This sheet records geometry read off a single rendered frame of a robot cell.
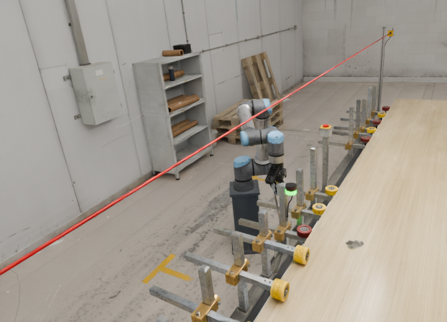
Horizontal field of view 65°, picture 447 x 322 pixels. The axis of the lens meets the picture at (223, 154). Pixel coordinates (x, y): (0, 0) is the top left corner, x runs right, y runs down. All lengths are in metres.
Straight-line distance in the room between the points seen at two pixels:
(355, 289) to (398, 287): 0.17
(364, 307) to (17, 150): 3.20
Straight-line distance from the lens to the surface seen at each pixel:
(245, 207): 3.06
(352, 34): 9.84
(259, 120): 2.64
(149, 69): 4.47
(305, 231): 1.97
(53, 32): 4.03
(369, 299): 1.65
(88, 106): 3.97
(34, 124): 3.87
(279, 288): 1.55
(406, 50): 9.71
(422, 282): 1.79
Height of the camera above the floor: 2.04
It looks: 22 degrees down
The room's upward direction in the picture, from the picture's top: 6 degrees counter-clockwise
